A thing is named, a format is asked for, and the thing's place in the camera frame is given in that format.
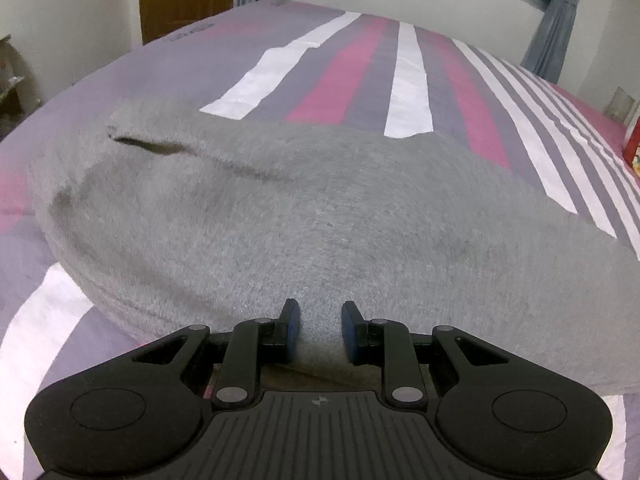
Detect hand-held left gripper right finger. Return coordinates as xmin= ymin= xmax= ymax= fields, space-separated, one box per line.
xmin=341 ymin=300 xmax=512 ymax=407

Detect red box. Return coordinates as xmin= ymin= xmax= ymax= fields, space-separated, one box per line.
xmin=622 ymin=115 xmax=640 ymax=181

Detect grey fleece pants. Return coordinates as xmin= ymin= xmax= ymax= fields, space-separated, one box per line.
xmin=27 ymin=97 xmax=640 ymax=401

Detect striped bed sheet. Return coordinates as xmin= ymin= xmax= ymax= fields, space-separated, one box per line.
xmin=0 ymin=0 xmax=640 ymax=480

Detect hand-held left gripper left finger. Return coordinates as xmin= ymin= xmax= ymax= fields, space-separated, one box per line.
xmin=129 ymin=298 xmax=302 ymax=409

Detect white wall socket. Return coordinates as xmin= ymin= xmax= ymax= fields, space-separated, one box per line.
xmin=607 ymin=86 xmax=636 ymax=121

